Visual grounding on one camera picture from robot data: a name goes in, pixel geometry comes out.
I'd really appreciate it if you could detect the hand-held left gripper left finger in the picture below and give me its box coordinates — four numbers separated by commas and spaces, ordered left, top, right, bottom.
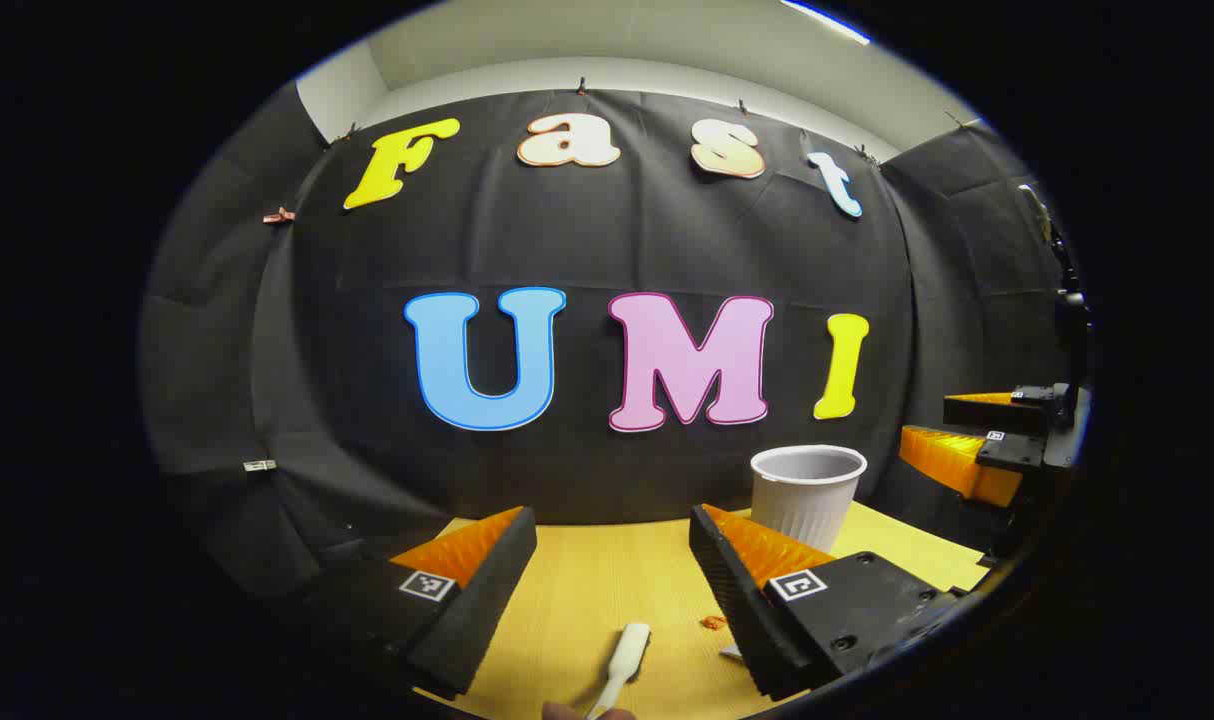
297, 505, 540, 701

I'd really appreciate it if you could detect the small white broom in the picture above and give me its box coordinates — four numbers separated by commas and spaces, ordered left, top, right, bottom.
585, 622, 652, 720

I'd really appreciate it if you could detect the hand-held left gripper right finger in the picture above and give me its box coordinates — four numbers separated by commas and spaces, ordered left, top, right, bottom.
687, 503, 973, 703

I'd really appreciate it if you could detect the white ribbed garbage bin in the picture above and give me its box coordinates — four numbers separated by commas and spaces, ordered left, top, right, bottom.
750, 445, 868, 554

